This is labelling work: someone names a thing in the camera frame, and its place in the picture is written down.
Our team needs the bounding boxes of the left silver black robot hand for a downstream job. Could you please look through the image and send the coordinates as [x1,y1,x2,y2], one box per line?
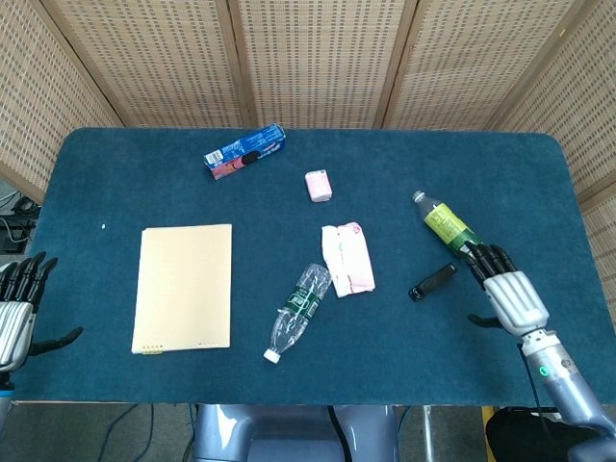
[0,251,85,374]

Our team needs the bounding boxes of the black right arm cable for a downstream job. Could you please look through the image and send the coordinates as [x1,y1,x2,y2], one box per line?
[517,344,562,434]

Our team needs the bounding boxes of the woven bamboo folding screen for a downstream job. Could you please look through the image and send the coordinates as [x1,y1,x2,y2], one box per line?
[0,0,616,299]

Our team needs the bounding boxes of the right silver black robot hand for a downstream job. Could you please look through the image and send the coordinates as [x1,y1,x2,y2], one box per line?
[467,243,551,338]

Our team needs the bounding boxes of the black bag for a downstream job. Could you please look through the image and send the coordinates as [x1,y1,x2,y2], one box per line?
[484,406,602,462]

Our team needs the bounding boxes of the grey robot torso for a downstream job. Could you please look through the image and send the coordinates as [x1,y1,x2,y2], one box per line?
[192,403,401,462]

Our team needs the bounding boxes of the clear bottle dark green label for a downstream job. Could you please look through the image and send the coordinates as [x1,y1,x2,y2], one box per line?
[263,263,334,363]

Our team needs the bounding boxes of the small pink tissue pack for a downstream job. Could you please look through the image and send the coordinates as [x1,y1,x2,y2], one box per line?
[304,168,335,203]

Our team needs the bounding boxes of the metal table leg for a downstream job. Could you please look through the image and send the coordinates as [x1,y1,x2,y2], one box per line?
[422,405,433,462]

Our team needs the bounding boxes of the blue cookie box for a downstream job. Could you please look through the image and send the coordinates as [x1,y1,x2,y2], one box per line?
[203,122,289,183]

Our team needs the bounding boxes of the white pink wet wipes pack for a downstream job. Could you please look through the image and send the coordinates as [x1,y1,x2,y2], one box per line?
[321,221,378,299]

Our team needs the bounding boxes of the beige spiral notebook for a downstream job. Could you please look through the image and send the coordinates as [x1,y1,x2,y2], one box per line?
[130,223,234,357]

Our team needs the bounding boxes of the clear bottle yellow-green label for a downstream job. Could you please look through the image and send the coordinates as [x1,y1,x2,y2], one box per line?
[411,190,487,264]

